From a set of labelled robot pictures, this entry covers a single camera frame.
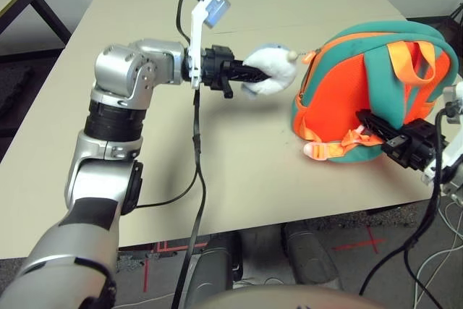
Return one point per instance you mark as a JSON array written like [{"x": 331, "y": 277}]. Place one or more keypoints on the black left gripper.
[{"x": 213, "y": 66}]

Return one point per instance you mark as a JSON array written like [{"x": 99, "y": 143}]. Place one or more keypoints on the black tripod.
[{"x": 456, "y": 19}]

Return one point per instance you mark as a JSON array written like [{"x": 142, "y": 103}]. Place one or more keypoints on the robot leg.
[
  {"x": 311, "y": 254},
  {"x": 211, "y": 269}
]

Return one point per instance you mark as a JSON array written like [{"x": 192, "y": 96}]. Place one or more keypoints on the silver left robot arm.
[{"x": 119, "y": 70}]

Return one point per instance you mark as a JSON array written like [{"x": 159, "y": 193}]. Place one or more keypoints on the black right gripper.
[{"x": 416, "y": 146}]

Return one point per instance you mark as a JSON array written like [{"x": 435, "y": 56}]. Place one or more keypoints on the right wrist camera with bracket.
[{"x": 454, "y": 150}]

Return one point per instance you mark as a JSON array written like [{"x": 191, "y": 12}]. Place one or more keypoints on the teal and orange backpack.
[{"x": 332, "y": 99}]

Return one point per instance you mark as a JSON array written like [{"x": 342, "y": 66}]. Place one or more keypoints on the black framed side table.
[{"x": 43, "y": 8}]

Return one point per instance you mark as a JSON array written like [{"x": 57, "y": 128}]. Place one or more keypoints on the robot right leg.
[{"x": 311, "y": 254}]

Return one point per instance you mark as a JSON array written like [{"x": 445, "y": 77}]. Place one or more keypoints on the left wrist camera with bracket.
[{"x": 213, "y": 8}]

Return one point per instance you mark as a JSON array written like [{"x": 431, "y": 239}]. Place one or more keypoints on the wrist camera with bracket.
[
  {"x": 454, "y": 150},
  {"x": 213, "y": 8}
]

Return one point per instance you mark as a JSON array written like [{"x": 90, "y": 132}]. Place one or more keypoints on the robot left leg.
[{"x": 211, "y": 269}]

